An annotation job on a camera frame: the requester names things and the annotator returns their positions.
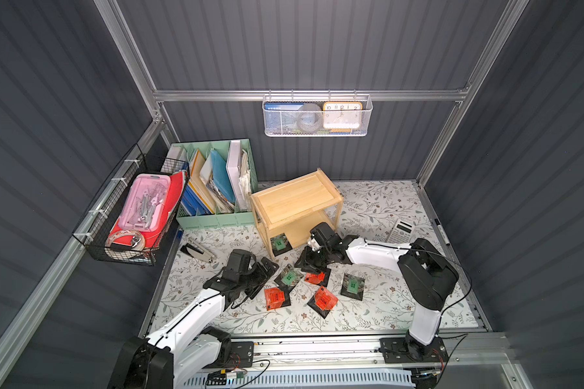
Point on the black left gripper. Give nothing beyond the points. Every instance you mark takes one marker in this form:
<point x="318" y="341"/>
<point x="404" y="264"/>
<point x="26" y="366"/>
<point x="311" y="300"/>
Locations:
<point x="255" y="275"/>

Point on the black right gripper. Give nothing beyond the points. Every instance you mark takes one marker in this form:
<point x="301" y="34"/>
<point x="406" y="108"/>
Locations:
<point x="313" y="260"/>

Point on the red tea bag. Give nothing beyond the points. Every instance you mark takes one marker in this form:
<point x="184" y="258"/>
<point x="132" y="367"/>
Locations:
<point x="321" y="279"/>
<point x="276" y="298"/>
<point x="323" y="302"/>

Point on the green tea bag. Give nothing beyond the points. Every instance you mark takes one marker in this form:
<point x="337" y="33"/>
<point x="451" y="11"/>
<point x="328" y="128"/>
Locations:
<point x="288" y="278"/>
<point x="280" y="244"/>
<point x="352" y="287"/>

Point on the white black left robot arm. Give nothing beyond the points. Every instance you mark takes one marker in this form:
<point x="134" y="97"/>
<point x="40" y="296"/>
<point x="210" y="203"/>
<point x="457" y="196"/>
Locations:
<point x="170" y="356"/>

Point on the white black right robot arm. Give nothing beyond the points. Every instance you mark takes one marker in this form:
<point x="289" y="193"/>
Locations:
<point x="429" y="276"/>

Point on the wooden two-tier shelf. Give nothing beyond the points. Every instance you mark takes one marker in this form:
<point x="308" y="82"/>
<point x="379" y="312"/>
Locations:
<point x="295" y="207"/>

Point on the black stapler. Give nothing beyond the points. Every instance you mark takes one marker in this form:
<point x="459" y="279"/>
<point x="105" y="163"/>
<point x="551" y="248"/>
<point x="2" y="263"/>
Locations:
<point x="197" y="251"/>

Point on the white calculator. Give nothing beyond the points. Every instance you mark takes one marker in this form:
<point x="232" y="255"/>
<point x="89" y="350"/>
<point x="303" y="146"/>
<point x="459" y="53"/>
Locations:
<point x="401" y="233"/>

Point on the green file organizer box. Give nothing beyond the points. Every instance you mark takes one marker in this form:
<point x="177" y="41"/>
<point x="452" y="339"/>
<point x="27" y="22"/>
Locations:
<point x="221" y="179"/>

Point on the clear tape roll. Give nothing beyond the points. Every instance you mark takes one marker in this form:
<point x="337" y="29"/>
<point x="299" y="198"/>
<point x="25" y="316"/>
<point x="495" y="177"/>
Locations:
<point x="132" y="240"/>

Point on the black marker pen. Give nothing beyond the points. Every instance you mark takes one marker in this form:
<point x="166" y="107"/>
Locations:
<point x="442" y="232"/>

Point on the pink plastic case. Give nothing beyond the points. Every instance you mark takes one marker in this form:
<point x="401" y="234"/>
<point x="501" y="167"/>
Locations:
<point x="142" y="210"/>

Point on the grey tape roll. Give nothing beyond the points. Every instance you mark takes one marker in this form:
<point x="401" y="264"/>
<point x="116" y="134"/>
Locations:
<point x="310" y="118"/>

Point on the yellow white clock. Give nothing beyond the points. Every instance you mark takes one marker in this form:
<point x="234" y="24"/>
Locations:
<point x="344" y="115"/>

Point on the black wire side basket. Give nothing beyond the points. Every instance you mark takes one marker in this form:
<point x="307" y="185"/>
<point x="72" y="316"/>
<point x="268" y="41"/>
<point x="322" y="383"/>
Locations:
<point x="96" y="227"/>

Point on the blue box in wall basket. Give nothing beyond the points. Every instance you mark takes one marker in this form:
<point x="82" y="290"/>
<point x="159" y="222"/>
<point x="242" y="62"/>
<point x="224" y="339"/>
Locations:
<point x="281" y="118"/>

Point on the white wire wall basket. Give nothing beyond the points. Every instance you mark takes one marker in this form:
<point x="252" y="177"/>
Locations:
<point x="320" y="99"/>

